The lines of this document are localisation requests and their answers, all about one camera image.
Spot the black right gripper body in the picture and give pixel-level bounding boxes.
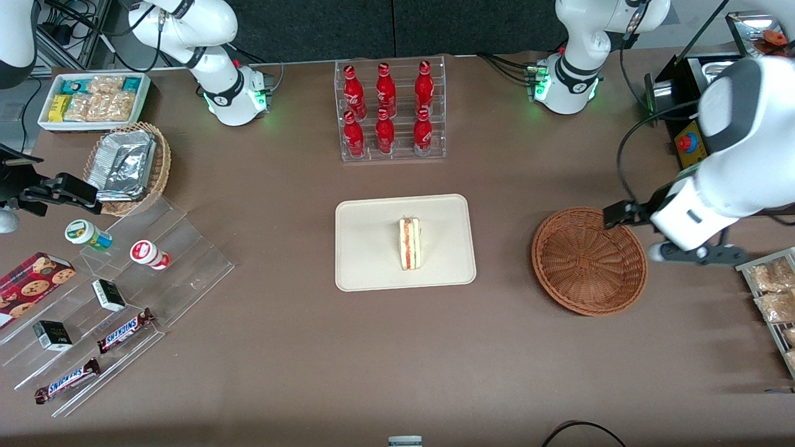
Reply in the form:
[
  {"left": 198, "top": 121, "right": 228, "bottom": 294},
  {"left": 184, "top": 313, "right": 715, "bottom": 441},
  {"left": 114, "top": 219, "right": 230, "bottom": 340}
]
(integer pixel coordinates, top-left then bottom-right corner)
[{"left": 0, "top": 144, "right": 60, "bottom": 215}]

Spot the triangular sandwich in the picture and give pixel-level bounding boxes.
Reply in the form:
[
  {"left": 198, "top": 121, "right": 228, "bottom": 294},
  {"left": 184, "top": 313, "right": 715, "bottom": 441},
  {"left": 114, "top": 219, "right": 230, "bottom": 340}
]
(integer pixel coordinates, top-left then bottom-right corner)
[{"left": 398, "top": 217, "right": 422, "bottom": 271}]

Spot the brown wicker basket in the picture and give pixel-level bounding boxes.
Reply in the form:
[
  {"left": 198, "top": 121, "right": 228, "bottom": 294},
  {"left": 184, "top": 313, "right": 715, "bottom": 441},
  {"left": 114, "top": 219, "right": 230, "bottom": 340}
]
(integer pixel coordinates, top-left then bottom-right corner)
[{"left": 531, "top": 207, "right": 648, "bottom": 317}]

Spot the tray of packaged snacks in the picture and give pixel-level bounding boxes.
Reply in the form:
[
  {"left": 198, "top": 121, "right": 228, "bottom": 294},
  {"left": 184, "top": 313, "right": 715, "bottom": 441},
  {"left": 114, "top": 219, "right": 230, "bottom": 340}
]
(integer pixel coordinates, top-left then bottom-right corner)
[{"left": 736, "top": 247, "right": 795, "bottom": 379}]

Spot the light wicker basket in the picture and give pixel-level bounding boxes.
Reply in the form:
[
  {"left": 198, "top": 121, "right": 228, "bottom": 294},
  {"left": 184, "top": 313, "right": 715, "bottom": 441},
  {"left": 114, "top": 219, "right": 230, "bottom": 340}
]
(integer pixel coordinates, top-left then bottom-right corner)
[{"left": 83, "top": 122, "right": 172, "bottom": 217}]

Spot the cream plastic tray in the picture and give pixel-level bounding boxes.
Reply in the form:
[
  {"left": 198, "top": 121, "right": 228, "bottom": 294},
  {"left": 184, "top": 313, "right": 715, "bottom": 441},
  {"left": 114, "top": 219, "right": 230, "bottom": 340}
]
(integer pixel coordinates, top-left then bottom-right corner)
[{"left": 335, "top": 194, "right": 477, "bottom": 292}]

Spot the silver foil container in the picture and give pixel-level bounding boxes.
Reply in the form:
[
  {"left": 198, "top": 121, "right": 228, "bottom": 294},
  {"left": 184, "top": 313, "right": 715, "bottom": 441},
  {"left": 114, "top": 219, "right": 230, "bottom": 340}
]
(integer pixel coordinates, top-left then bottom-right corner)
[
  {"left": 93, "top": 129, "right": 157, "bottom": 190},
  {"left": 87, "top": 177, "right": 148, "bottom": 203}
]

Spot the green lidded yogurt cup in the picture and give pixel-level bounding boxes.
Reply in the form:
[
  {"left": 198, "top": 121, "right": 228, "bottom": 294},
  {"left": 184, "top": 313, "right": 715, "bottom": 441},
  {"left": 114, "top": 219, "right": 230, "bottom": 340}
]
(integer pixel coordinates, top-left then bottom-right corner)
[{"left": 65, "top": 219, "right": 114, "bottom": 252}]

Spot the black food warmer cabinet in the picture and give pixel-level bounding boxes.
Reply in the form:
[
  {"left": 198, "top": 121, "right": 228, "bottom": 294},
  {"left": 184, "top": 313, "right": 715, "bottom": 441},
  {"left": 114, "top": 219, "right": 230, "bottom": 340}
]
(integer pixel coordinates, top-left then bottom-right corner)
[{"left": 644, "top": 9, "right": 795, "bottom": 218}]

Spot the white rectangular snack bin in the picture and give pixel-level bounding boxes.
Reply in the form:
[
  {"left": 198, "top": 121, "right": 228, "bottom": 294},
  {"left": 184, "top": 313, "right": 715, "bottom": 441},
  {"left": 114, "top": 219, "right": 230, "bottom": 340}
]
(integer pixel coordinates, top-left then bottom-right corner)
[{"left": 37, "top": 73, "right": 152, "bottom": 133}]

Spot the red cookie box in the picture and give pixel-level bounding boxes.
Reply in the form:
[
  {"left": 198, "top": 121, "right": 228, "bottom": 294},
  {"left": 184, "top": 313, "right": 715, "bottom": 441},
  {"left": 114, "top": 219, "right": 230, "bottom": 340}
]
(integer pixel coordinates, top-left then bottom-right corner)
[{"left": 0, "top": 251, "right": 76, "bottom": 330}]

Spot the clear bag of nuts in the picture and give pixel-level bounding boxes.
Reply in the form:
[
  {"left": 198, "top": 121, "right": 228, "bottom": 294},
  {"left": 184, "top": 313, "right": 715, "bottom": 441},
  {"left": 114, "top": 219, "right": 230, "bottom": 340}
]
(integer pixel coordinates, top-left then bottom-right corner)
[
  {"left": 88, "top": 92, "right": 137, "bottom": 122},
  {"left": 87, "top": 76, "right": 125, "bottom": 97},
  {"left": 63, "top": 93, "right": 94, "bottom": 122}
]

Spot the yellow snack packet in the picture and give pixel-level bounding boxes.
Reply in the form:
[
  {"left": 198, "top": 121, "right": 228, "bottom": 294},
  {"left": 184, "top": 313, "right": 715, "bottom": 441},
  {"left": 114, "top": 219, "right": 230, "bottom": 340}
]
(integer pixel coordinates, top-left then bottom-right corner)
[{"left": 48, "top": 94, "right": 73, "bottom": 123}]

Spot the red lidded yogurt cup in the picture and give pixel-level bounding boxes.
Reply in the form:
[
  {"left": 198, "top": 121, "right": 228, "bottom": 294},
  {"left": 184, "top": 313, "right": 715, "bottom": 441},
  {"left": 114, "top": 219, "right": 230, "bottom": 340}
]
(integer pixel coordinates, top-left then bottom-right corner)
[{"left": 130, "top": 240, "right": 171, "bottom": 271}]

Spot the small black box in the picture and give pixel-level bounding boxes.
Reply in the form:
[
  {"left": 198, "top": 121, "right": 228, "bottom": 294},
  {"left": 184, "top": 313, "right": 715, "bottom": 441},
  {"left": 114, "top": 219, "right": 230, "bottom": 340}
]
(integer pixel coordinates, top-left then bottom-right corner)
[
  {"left": 92, "top": 279, "right": 127, "bottom": 312},
  {"left": 33, "top": 320, "right": 73, "bottom": 352}
]

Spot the clear acrylic stepped display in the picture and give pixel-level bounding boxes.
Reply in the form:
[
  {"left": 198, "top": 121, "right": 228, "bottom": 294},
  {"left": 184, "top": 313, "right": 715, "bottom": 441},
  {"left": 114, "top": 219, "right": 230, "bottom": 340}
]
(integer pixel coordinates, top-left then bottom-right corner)
[{"left": 0, "top": 196, "right": 235, "bottom": 418}]

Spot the Snickers chocolate bar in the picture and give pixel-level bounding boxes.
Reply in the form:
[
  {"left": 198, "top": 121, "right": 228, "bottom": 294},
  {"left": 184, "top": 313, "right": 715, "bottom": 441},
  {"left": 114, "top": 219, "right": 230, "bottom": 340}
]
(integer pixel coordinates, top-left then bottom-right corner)
[
  {"left": 97, "top": 308, "right": 156, "bottom": 354},
  {"left": 34, "top": 358, "right": 101, "bottom": 405}
]

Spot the red cola bottle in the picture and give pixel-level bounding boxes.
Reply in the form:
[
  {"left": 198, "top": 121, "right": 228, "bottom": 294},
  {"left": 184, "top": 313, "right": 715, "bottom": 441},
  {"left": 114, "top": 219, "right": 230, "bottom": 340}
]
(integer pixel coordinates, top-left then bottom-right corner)
[
  {"left": 375, "top": 109, "right": 396, "bottom": 154},
  {"left": 413, "top": 107, "right": 433, "bottom": 156},
  {"left": 415, "top": 60, "right": 434, "bottom": 115},
  {"left": 376, "top": 62, "right": 397, "bottom": 117},
  {"left": 343, "top": 65, "right": 367, "bottom": 120},
  {"left": 343, "top": 111, "right": 365, "bottom": 157}
]

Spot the clear acrylic bottle rack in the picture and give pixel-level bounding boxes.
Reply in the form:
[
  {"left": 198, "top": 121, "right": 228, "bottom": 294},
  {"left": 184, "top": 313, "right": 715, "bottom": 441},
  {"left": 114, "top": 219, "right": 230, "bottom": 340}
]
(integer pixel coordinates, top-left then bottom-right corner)
[{"left": 334, "top": 55, "right": 447, "bottom": 163}]

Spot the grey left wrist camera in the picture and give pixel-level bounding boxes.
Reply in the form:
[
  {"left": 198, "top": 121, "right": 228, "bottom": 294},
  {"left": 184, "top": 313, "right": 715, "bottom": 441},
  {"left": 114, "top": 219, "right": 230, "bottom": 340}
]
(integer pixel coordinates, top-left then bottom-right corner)
[{"left": 648, "top": 241, "right": 750, "bottom": 267}]

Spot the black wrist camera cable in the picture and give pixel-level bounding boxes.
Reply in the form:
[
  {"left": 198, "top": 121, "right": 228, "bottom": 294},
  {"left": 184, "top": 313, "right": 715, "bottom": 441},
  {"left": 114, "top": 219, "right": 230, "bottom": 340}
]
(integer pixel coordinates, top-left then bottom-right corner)
[{"left": 616, "top": 99, "right": 702, "bottom": 205}]

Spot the aluminium frame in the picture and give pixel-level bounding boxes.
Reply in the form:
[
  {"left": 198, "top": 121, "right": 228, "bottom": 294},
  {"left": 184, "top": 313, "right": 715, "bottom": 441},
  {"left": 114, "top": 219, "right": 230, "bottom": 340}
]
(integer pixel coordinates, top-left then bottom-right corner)
[{"left": 34, "top": 0, "right": 125, "bottom": 73}]

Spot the black base cable bundle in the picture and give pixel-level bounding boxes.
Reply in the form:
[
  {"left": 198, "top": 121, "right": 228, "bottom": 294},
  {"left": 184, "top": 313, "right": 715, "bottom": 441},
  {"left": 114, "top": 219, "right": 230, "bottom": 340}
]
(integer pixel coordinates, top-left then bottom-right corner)
[
  {"left": 229, "top": 42, "right": 285, "bottom": 94},
  {"left": 477, "top": 53, "right": 538, "bottom": 86}
]

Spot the black cable loop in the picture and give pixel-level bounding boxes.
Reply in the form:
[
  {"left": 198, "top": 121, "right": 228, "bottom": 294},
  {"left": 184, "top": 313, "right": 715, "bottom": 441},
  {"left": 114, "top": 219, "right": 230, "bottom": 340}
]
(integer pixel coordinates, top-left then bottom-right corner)
[{"left": 540, "top": 420, "right": 628, "bottom": 447}]

